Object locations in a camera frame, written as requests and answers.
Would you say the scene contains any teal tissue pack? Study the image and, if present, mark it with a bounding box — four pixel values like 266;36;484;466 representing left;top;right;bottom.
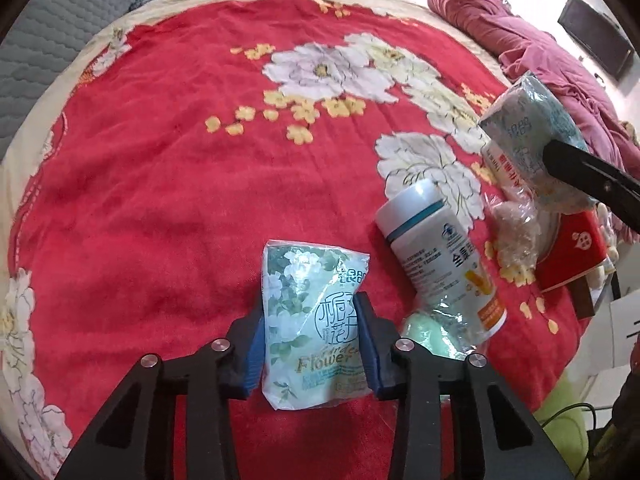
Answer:
477;72;599;215

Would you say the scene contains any clear crinkled plastic bag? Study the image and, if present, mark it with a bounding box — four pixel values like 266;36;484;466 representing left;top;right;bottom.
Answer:
486;199;545;272

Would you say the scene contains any green floral tissue pack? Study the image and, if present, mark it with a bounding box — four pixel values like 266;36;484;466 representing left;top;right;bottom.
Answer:
262;240;372;412

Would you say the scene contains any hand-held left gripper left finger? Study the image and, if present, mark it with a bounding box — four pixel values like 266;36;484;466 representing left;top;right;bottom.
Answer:
55;304;267;480

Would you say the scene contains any white bottle orange label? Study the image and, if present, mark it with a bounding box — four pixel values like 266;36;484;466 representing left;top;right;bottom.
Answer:
375;179;509;347

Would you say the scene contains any pink quilt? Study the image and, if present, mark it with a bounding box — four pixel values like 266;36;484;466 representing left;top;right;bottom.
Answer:
426;0;640;177

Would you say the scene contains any grey quilted headboard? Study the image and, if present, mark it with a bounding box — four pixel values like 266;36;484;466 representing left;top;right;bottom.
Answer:
0;0;157;162

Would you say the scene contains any green item in plastic wrap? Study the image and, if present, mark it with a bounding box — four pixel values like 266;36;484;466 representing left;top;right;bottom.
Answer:
402;305;477;361

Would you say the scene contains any black television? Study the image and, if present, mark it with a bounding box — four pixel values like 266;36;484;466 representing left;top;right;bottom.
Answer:
556;0;637;82

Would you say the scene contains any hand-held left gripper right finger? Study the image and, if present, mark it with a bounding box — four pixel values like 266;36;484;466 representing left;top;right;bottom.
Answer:
356;291;573;480

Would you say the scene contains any red gift box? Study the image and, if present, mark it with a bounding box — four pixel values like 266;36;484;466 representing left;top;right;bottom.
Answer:
536;209;611;295

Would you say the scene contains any black cable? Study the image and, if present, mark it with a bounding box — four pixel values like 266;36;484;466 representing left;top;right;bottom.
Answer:
539;399;617;432

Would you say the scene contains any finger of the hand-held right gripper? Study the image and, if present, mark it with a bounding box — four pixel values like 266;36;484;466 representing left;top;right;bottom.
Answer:
542;139;640;242

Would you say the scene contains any green mat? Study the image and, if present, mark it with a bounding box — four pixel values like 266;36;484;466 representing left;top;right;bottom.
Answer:
532;372;608;431

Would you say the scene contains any red floral blanket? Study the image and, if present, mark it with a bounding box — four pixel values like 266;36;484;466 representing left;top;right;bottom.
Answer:
7;0;587;480

